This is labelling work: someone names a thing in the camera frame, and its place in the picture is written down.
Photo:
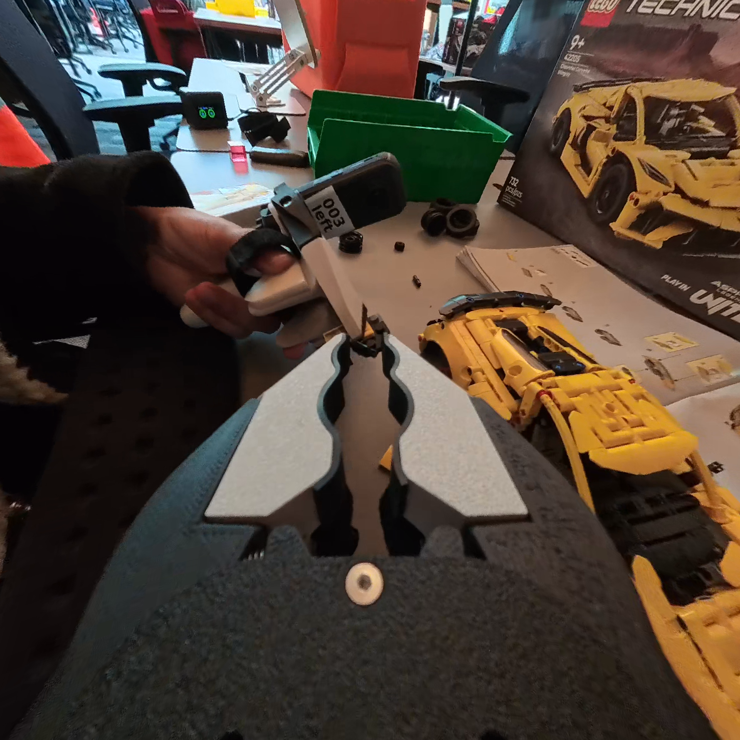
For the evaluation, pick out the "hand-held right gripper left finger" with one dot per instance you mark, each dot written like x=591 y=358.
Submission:
x=271 y=462

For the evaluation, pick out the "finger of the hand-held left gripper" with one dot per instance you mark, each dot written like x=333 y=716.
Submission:
x=338 y=289
x=312 y=326

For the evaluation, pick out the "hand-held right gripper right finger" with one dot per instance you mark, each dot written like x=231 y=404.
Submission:
x=462 y=462

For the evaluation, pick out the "small yellow black brick assembly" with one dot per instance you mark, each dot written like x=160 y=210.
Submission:
x=373 y=341

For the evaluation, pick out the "person's left hand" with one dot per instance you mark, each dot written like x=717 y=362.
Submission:
x=179 y=248

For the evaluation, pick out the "green plastic bin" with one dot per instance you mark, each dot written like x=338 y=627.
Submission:
x=404 y=156

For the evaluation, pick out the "black flat case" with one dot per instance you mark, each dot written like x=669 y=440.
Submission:
x=280 y=157

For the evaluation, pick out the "yellow curved slope piece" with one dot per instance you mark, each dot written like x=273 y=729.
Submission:
x=386 y=459

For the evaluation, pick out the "black clip object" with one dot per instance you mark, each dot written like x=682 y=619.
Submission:
x=263 y=126

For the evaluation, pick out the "small red clear block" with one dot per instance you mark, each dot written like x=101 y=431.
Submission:
x=238 y=156

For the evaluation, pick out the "colourful printed leaflet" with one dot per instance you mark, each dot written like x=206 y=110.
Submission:
x=231 y=197

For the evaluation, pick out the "yellow toy brick car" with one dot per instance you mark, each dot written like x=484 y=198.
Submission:
x=578 y=404

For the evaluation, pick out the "red tote bag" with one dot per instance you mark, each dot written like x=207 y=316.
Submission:
x=358 y=46

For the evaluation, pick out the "black device green display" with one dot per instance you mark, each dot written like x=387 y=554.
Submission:
x=203 y=110

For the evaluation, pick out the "instruction booklet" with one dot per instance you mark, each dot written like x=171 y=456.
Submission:
x=578 y=300

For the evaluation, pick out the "yellow plastic bin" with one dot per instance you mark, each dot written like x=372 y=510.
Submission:
x=231 y=6

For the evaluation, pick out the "black office chair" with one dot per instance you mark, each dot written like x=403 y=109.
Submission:
x=520 y=58
x=136 y=107

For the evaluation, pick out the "red chair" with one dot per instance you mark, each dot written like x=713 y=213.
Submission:
x=170 y=29

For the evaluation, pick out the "dark toy car box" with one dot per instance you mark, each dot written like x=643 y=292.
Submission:
x=636 y=144

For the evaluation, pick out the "dark blue board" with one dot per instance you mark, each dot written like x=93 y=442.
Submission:
x=40 y=75

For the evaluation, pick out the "orange traffic cone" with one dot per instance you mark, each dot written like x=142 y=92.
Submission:
x=20 y=139

